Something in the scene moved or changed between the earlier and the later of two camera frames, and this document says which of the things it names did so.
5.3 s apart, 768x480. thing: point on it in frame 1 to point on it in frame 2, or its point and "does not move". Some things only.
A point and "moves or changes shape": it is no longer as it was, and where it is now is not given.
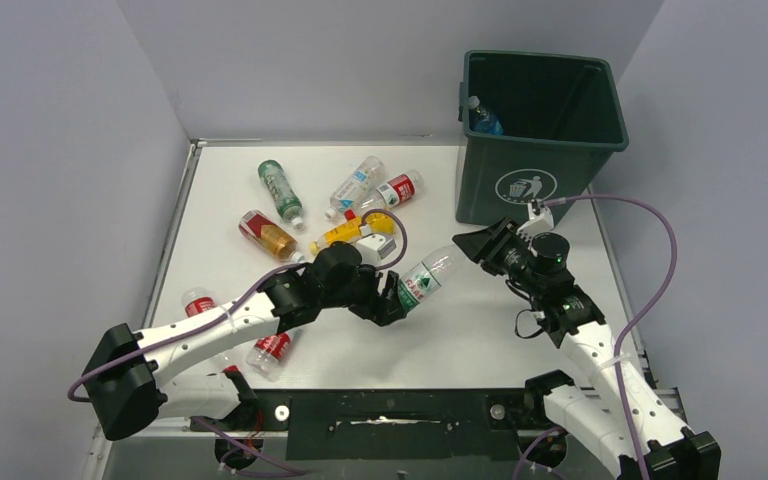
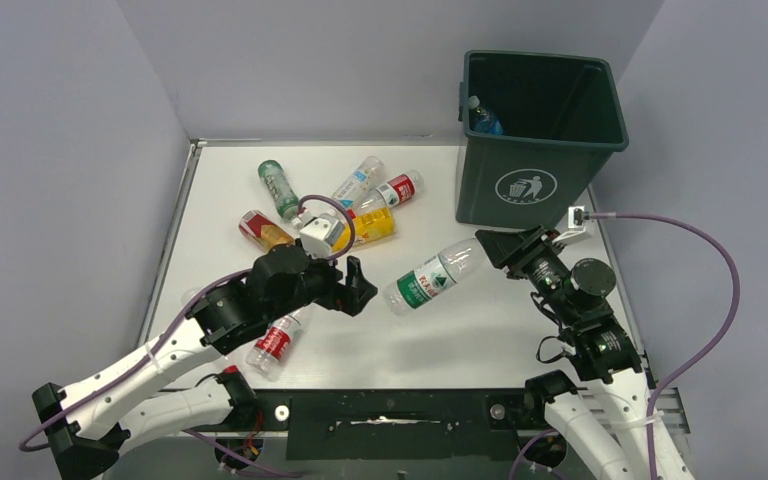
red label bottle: x=268 y=354 does not move
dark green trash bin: x=562 y=123 does not move
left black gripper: x=380 y=308 to x=348 y=298
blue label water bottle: x=485 y=122 does not move
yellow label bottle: x=350 y=230 moves or changes shape
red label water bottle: x=392 y=192 does not move
